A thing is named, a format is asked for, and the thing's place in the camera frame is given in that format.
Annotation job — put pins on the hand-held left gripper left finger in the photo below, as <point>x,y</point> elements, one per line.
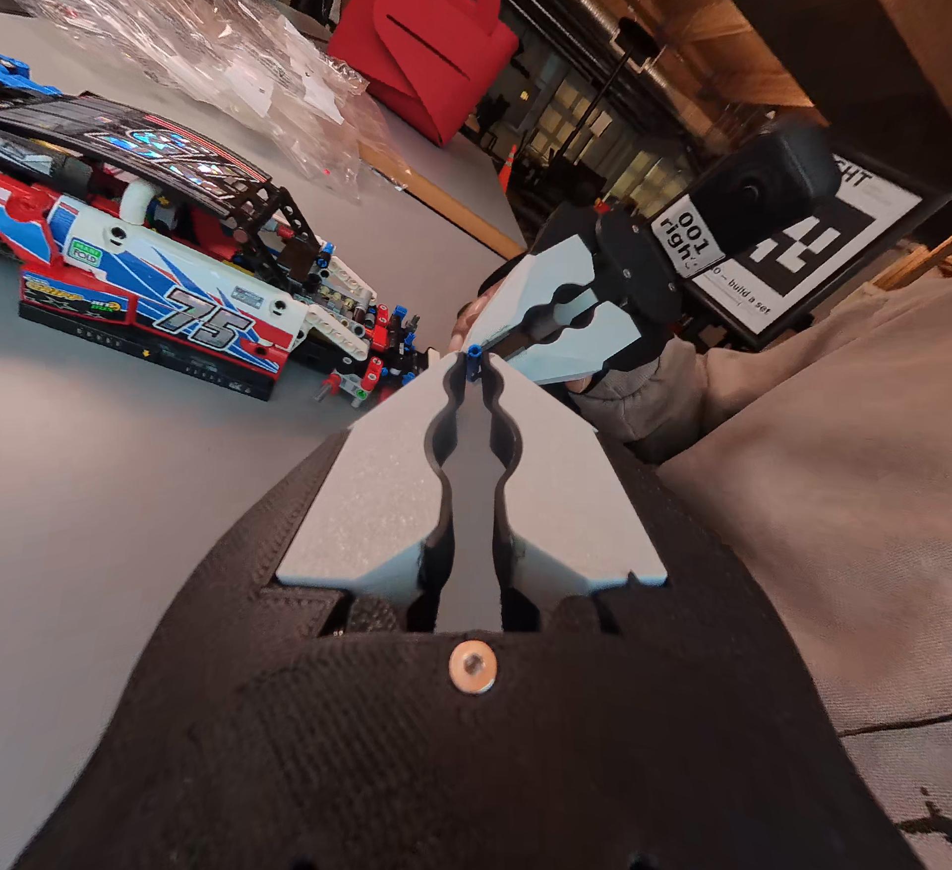
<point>372,505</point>

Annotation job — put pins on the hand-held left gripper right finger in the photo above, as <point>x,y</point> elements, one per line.
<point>573,505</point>

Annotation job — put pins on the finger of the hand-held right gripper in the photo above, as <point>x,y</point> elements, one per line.
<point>587,345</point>
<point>543,275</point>

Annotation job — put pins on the small blue connector pin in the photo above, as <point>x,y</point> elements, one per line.
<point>474,362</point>

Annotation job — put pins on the brick-built toy race car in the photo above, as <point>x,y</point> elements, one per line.
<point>149,275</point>

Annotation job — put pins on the person's right forearm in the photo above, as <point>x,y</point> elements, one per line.
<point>654,401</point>

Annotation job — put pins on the person's right hand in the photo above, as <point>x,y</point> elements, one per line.
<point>467,319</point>

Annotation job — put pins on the orange traffic cone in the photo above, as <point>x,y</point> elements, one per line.
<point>507,174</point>

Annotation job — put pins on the black pole lamp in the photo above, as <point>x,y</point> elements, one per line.
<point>638,40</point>

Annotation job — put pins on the red felt bag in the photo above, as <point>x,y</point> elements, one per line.
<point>424,51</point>

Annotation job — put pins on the person's beige sweatshirt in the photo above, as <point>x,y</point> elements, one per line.
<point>855,587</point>

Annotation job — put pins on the pile of clear plastic bags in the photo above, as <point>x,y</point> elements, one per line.
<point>186,44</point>

